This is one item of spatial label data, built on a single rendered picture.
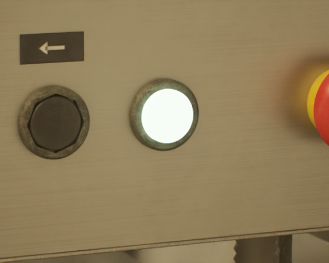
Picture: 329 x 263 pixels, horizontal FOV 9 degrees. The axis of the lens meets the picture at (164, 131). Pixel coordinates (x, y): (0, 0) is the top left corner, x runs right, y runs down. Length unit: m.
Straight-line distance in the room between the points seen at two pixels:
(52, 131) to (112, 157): 0.03
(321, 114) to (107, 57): 0.09
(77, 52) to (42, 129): 0.03
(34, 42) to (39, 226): 0.07
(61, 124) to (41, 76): 0.02
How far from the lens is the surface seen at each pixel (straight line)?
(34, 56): 0.82
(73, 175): 0.84
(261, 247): 0.97
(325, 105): 0.85
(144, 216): 0.85
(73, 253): 0.84
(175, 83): 0.84
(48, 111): 0.82
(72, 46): 0.83
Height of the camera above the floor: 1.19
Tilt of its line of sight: 10 degrees down
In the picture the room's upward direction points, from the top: straight up
